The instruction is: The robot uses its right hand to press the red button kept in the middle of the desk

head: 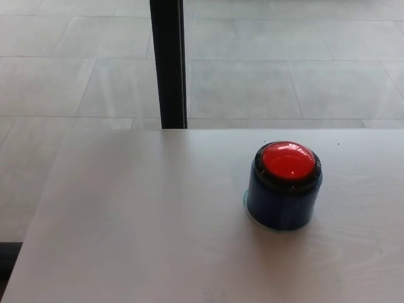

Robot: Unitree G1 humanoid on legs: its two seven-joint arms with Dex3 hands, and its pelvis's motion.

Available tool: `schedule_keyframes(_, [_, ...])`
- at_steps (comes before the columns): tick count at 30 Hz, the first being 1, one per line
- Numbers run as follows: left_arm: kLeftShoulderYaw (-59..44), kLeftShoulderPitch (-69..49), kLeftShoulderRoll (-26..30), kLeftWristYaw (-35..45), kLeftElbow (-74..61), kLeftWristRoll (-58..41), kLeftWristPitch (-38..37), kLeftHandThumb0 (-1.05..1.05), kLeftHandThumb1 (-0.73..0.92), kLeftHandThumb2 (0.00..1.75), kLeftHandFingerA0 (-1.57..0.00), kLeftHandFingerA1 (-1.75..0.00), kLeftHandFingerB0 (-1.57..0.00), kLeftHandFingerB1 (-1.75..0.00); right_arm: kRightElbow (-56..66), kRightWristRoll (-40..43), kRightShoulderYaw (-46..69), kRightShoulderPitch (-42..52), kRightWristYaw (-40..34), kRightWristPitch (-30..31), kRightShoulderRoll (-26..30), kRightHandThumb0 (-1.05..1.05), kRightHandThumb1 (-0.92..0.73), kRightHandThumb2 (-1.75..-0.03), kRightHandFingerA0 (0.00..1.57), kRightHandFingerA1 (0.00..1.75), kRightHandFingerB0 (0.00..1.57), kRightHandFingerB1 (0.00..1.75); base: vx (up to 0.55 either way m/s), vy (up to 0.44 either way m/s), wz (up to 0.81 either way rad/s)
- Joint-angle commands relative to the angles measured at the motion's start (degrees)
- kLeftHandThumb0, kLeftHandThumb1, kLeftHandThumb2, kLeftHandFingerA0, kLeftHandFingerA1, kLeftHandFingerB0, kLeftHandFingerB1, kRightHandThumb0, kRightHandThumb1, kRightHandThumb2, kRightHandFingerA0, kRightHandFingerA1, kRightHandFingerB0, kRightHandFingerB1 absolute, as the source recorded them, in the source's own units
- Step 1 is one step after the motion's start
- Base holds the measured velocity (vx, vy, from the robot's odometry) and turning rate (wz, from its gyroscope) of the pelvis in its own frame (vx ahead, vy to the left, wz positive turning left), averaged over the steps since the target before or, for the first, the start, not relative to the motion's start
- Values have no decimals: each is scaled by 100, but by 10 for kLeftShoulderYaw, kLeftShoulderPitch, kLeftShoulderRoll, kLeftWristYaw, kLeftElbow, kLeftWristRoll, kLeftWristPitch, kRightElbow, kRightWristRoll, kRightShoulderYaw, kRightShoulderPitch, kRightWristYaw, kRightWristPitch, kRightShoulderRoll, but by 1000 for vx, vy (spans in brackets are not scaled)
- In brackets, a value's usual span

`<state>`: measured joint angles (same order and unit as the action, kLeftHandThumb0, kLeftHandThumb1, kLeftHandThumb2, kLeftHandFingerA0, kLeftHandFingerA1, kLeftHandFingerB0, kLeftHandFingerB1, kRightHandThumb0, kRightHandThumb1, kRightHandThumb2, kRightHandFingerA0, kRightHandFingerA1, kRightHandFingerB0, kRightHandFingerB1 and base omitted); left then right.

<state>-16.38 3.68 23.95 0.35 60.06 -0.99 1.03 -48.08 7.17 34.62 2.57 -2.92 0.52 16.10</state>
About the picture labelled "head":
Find red dome push button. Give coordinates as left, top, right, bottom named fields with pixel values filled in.
left=254, top=140, right=323, bottom=191

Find red push button, blue base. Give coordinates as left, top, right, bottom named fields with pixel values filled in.
left=242, top=157, right=323, bottom=234

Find black base bar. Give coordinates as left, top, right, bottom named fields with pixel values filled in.
left=0, top=241, right=23, bottom=281

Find black vertical frame post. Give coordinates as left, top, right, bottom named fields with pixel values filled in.
left=149, top=0, right=189, bottom=130

